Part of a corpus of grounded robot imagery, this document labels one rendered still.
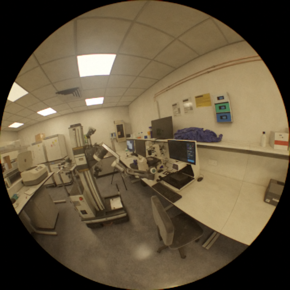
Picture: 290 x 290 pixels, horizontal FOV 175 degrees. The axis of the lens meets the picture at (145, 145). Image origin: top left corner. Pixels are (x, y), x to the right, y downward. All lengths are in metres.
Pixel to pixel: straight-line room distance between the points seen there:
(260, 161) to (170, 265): 1.63
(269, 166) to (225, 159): 0.70
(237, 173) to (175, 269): 1.47
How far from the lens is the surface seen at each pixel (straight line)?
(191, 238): 1.14
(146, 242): 1.64
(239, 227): 1.00
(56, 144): 3.73
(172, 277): 1.51
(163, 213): 0.70
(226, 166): 1.52
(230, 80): 1.62
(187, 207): 1.03
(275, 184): 1.32
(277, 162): 1.52
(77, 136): 1.38
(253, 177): 1.54
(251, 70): 1.67
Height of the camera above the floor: 1.51
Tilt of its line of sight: 9 degrees down
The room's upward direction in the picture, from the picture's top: 8 degrees counter-clockwise
